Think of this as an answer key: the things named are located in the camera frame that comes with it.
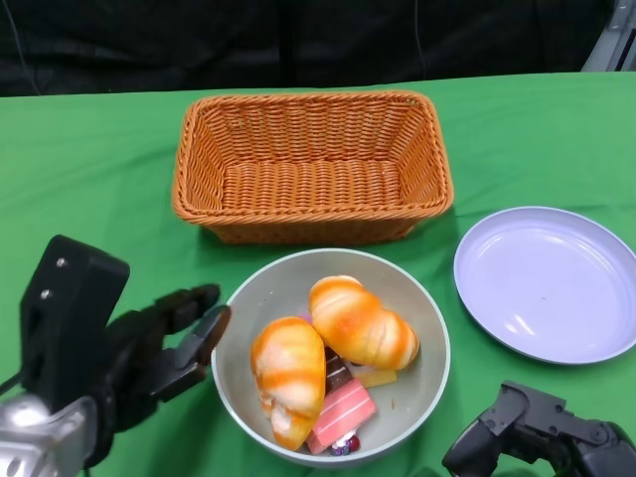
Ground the green tablecloth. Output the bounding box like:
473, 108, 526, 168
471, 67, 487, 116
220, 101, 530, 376
0, 69, 636, 477

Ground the coral pink layer cake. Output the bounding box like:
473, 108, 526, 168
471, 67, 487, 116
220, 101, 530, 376
307, 377, 378, 454

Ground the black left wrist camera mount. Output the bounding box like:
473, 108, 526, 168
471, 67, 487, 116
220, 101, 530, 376
19, 235, 131, 413

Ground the chocolate brown layer cake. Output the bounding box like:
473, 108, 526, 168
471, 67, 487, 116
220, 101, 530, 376
322, 345, 355, 397

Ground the orange striped bread roll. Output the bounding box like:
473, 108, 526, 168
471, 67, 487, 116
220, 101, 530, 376
308, 275, 420, 372
249, 316, 328, 438

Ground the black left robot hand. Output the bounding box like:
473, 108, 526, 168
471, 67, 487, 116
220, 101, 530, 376
86, 283, 234, 468

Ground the orange wicker basket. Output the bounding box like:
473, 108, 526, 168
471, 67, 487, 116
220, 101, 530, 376
172, 89, 456, 245

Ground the small purple berry cake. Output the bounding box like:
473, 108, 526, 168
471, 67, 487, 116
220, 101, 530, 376
327, 431, 363, 456

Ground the yellow cake with fruit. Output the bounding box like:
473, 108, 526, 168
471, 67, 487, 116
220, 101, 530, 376
355, 367, 398, 389

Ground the black left wrist camera cable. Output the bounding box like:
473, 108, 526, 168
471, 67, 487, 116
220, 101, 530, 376
0, 370, 29, 397

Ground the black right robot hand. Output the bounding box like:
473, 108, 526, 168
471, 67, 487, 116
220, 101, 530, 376
441, 381, 636, 477

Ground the grey-green bowl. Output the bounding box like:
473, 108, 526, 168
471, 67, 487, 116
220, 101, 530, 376
211, 247, 452, 467

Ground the lilac plate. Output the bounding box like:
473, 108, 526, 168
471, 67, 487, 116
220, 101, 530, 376
452, 206, 636, 367

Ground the grey metal frame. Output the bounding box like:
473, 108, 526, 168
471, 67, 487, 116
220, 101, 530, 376
580, 0, 636, 74

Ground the black backdrop cloth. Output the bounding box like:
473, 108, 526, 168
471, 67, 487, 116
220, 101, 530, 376
0, 0, 636, 98

